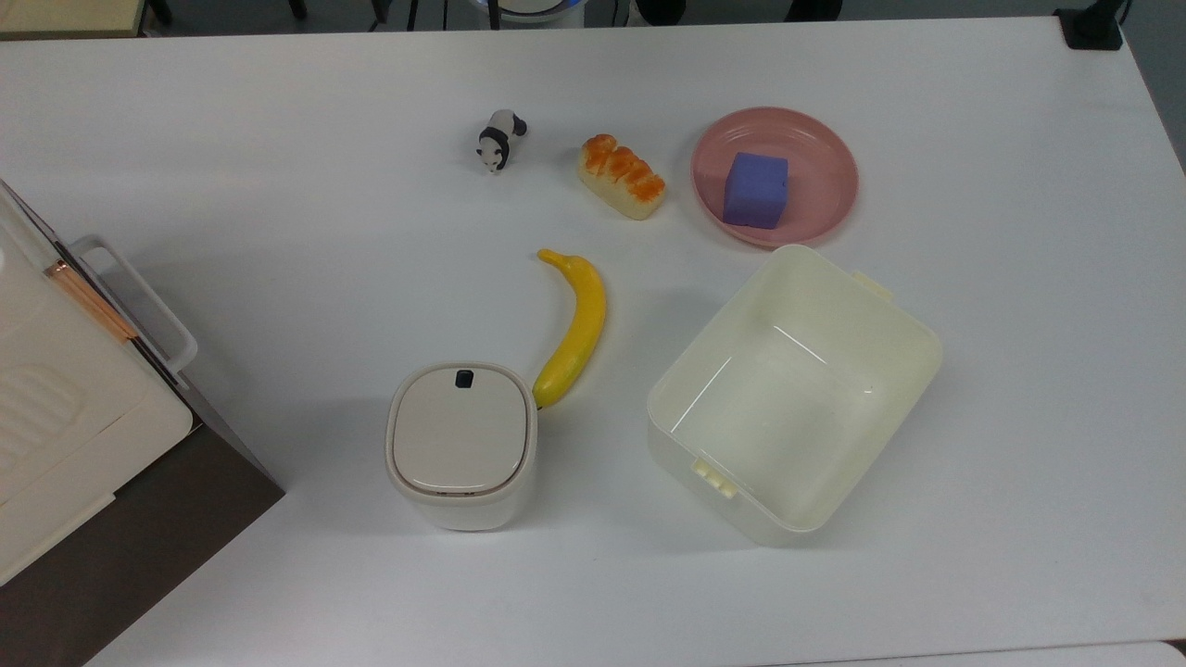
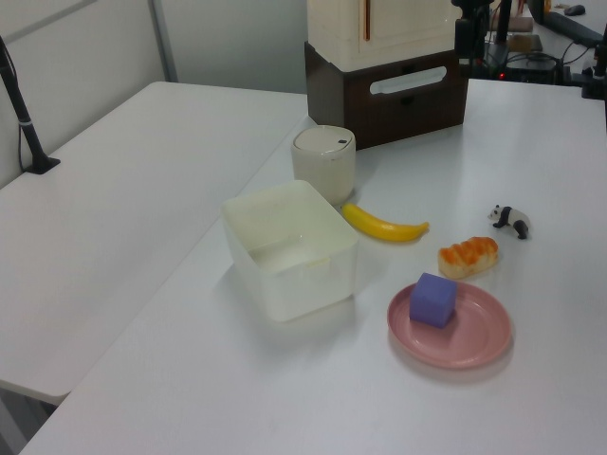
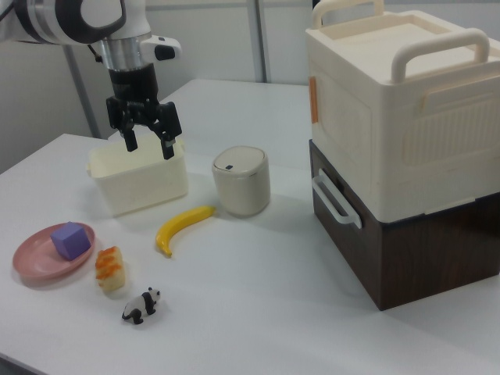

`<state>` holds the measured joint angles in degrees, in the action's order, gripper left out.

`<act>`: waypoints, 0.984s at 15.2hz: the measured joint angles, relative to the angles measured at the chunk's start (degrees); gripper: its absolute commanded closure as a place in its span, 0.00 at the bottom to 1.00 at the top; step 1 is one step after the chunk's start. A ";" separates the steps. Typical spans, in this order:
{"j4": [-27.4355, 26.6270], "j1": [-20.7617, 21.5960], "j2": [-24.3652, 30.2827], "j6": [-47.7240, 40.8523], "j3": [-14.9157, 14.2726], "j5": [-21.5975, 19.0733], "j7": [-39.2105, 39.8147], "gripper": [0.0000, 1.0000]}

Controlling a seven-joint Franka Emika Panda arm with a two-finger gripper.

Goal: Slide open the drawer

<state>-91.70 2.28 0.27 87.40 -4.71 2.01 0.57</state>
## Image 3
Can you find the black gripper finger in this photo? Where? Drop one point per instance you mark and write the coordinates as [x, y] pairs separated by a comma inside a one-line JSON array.
[[168, 121], [117, 113]]

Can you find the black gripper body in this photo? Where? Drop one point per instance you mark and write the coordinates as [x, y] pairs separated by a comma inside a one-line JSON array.
[[133, 88]]

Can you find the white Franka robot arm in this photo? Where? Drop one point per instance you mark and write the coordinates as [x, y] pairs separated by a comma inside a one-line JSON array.
[[58, 19]]

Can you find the cream open plastic bin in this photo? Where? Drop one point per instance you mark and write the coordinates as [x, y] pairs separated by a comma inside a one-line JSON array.
[[140, 187]]

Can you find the dark wood drawer cabinet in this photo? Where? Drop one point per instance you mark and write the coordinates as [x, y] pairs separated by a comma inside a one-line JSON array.
[[429, 254]]

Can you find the small beige lidded trash can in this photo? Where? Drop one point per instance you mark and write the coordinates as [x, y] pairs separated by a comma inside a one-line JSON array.
[[242, 187]]

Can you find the yellow toy banana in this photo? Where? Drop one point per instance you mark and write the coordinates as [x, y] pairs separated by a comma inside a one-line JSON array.
[[179, 224]]

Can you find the purple cube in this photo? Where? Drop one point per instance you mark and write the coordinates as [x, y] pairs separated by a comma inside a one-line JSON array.
[[70, 240]]

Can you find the toy salmon sushi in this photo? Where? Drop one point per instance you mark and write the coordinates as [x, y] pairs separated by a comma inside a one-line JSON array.
[[111, 269]]

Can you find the pink plate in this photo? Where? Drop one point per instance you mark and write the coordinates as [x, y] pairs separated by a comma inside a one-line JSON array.
[[35, 261]]

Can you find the toy panda figure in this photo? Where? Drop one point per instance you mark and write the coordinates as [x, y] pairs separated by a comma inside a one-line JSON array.
[[140, 306]]

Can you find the grey partition frame post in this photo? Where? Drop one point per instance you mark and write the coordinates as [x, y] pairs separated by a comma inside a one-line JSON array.
[[84, 97], [263, 39]]

